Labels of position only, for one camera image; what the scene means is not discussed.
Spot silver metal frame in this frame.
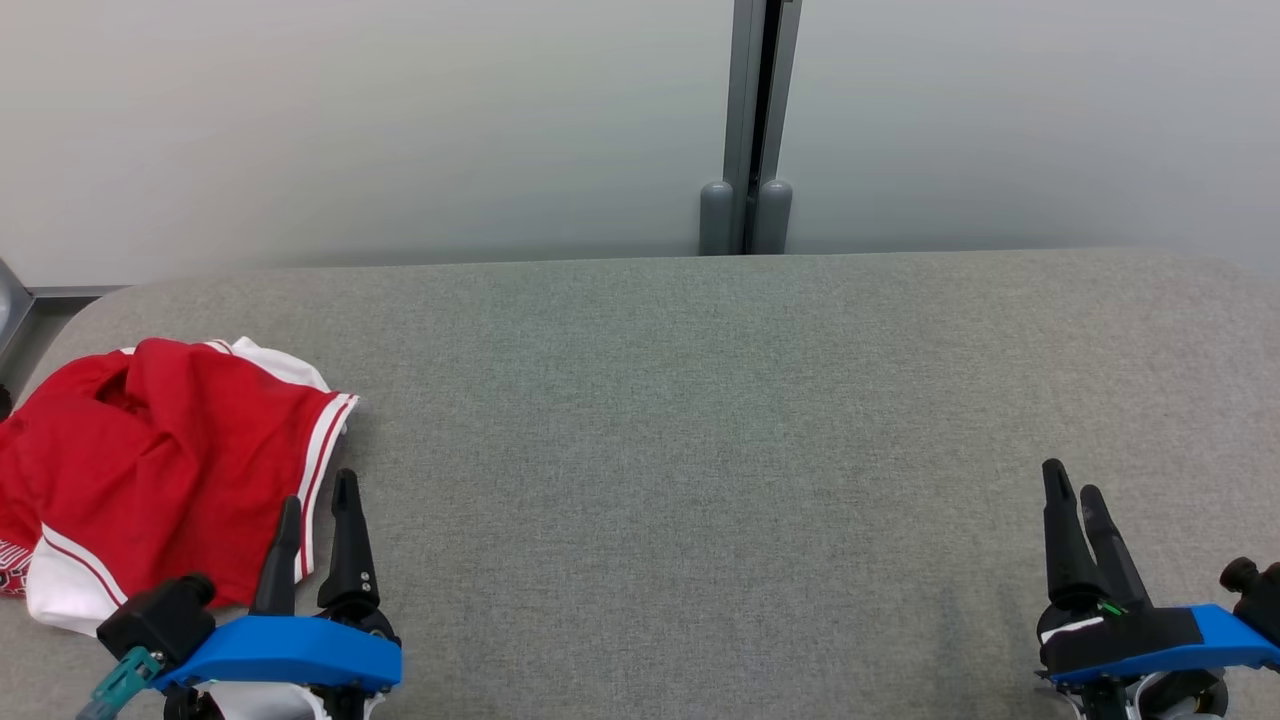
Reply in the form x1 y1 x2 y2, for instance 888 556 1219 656
0 258 37 373

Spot red shorts with white stripe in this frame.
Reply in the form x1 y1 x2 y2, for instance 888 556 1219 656
0 352 136 599

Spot red white-striped Bulls jersey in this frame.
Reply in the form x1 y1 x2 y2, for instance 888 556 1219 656
20 337 359 637

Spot grey partition post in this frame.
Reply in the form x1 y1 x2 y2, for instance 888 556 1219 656
722 0 803 256

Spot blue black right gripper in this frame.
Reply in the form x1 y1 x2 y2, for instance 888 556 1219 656
1035 459 1280 693

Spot grey cylindrical post cap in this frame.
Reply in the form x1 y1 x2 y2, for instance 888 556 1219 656
699 180 736 257
752 179 794 255

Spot left black cable teal connector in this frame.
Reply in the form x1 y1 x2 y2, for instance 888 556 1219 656
75 647 163 720

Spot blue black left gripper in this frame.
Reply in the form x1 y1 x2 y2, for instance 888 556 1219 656
150 468 403 696

